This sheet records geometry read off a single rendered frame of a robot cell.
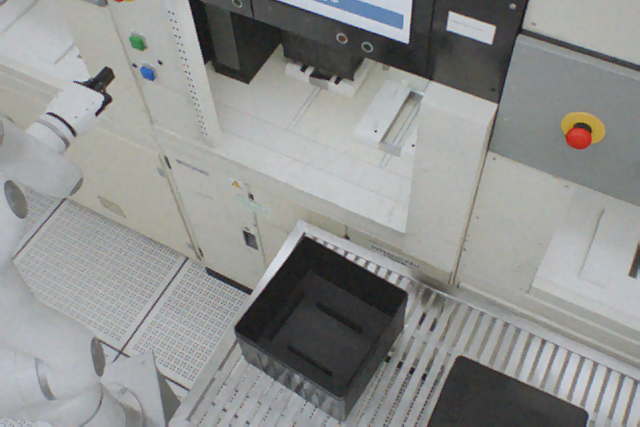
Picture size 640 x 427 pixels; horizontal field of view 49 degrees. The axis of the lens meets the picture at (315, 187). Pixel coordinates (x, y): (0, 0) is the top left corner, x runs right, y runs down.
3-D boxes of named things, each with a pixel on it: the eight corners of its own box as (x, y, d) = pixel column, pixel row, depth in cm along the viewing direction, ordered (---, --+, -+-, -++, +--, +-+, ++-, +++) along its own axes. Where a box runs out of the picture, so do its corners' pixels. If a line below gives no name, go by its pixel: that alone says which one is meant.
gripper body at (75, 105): (44, 132, 150) (77, 97, 156) (81, 149, 147) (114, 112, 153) (31, 109, 144) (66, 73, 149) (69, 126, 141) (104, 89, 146)
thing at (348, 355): (308, 268, 174) (304, 233, 160) (406, 324, 165) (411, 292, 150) (241, 358, 162) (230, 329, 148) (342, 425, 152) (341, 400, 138)
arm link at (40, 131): (69, 140, 141) (30, 115, 141) (25, 188, 135) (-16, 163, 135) (71, 159, 148) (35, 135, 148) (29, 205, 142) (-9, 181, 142)
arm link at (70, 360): (27, 364, 133) (113, 347, 134) (19, 421, 124) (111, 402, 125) (-102, 166, 99) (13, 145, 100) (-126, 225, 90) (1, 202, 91)
